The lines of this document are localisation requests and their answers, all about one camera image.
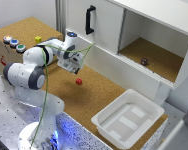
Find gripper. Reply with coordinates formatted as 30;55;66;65
56;53;84;75

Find pink block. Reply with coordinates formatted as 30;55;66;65
75;77;84;86

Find yellow block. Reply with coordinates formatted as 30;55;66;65
34;35;43;44

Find purple block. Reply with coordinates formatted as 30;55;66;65
140;57;149;67

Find green button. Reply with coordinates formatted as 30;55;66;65
15;43;27;54

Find white sliding door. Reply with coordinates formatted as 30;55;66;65
66;0;125;56

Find blue button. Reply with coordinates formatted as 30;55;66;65
9;38;20;48

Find red button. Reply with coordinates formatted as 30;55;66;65
2;34;13;45

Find white cabinet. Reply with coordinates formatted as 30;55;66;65
64;0;188;108

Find white plastic box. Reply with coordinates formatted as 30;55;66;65
90;88;166;150

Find green cable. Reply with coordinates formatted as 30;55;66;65
28;41;96;150

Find black door handle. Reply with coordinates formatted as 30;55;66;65
84;4;97;36

